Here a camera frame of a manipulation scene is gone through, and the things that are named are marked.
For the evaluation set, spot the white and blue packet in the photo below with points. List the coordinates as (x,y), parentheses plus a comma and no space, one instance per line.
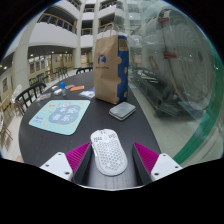
(87,94)

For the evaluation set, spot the group of dark chairs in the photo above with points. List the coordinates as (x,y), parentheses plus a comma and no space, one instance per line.
(50,75)

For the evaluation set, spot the white rectangular box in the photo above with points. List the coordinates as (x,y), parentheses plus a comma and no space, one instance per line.
(57,92)

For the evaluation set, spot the brown card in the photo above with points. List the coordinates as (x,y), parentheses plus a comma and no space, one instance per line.
(69,86)

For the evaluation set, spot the black spindle-back chair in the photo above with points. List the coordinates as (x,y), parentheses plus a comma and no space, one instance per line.
(30,95)

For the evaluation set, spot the light blue printed mouse pad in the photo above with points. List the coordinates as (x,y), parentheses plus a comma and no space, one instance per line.
(61,115)

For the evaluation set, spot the small bottle with blue cap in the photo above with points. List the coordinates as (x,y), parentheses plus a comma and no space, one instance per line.
(62,88)

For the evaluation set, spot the white perforated computer mouse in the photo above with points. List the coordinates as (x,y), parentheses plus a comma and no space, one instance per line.
(109,155)

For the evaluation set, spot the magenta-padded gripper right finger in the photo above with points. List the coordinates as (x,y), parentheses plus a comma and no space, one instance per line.
(165,165)

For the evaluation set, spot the flat grey rectangular device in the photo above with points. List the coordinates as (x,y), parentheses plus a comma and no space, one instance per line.
(122,110)

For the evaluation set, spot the brown paper bag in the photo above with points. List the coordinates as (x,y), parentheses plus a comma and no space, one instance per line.
(108,71)

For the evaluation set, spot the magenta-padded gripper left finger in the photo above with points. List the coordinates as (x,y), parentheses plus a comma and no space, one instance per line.
(56,165)

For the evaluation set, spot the wooden chair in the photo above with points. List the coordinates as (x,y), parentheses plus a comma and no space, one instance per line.
(4,128)

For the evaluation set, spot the orange card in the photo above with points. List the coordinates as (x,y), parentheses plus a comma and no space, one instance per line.
(77,88)

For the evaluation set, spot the small white box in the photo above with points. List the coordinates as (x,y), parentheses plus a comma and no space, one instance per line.
(54,87)

